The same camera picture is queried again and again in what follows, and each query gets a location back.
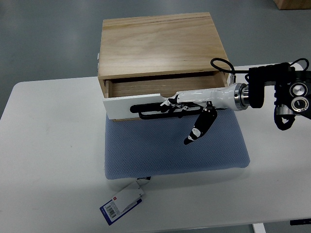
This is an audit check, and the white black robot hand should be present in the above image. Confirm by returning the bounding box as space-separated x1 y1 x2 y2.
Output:
160 83 250 145

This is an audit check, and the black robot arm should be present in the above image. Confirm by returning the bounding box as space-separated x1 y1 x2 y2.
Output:
245 63 311 131

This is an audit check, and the black table control panel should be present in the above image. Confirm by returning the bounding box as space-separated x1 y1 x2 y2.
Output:
290 218 311 226

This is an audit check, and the blue grey cushion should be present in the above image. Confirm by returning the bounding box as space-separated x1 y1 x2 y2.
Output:
104 109 250 180

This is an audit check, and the wooden drawer cabinet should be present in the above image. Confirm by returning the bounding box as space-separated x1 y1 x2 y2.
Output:
97 12 231 122

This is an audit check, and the black drawer handle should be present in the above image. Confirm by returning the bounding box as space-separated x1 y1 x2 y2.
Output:
130 102 203 119

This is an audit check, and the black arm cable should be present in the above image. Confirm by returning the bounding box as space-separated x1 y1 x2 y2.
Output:
210 57 310 84

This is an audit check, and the white drawer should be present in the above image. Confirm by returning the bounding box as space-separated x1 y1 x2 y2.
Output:
103 71 228 120

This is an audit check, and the white blue price tag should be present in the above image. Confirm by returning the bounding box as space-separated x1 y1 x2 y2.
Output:
100 181 145 226

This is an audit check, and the cardboard box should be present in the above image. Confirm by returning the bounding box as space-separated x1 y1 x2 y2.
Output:
274 0 311 10

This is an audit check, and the white table leg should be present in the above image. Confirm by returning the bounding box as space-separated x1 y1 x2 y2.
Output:
252 223 266 233

